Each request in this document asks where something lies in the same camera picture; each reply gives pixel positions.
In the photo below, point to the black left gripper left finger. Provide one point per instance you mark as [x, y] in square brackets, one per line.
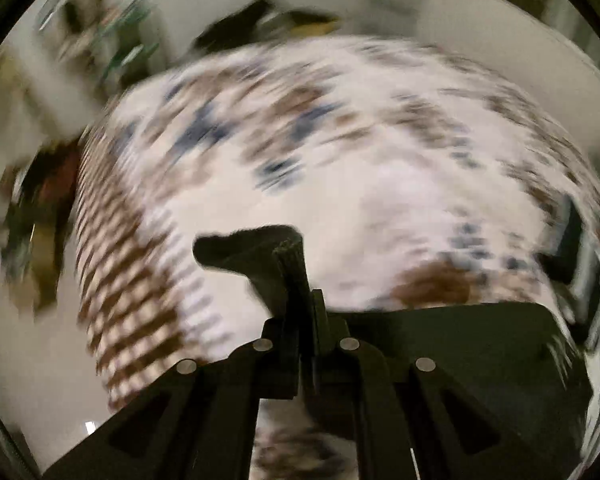
[194, 422]

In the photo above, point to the dark clothes pile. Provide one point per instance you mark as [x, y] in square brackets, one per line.
[263, 21]

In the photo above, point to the clutter beside bed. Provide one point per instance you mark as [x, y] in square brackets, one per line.
[37, 194]

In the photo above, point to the small black garment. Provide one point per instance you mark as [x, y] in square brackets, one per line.
[271, 257]

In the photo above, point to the floral fleece bed blanket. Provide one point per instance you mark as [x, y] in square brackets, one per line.
[416, 178]

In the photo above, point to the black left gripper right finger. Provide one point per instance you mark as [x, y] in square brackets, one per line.
[478, 391]

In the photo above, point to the cluttered shelf rack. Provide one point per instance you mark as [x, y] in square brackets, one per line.
[109, 44]

